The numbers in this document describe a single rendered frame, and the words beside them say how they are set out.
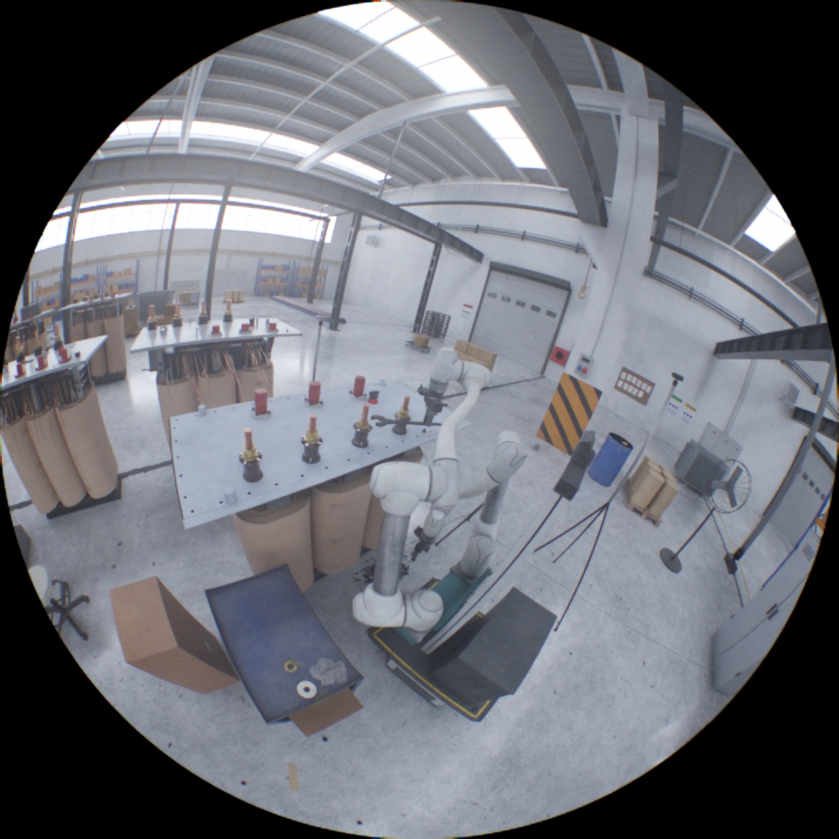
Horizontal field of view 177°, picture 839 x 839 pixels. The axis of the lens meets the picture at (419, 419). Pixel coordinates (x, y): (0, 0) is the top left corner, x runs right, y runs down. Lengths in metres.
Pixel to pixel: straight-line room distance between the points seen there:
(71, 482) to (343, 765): 3.10
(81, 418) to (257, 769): 2.78
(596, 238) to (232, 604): 6.85
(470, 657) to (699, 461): 8.89
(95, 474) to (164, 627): 2.03
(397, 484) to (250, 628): 0.90
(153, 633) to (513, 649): 1.60
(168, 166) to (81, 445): 7.53
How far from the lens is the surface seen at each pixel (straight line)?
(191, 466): 1.23
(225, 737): 2.24
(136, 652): 1.44
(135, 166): 9.41
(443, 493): 0.94
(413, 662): 1.86
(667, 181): 7.36
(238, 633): 1.32
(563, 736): 2.66
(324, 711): 1.30
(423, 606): 1.20
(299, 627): 1.28
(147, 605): 1.47
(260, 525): 1.33
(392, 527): 0.97
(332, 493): 1.46
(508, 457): 1.17
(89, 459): 3.08
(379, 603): 1.15
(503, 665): 1.46
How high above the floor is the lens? 2.09
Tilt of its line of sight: 26 degrees down
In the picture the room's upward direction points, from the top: 16 degrees clockwise
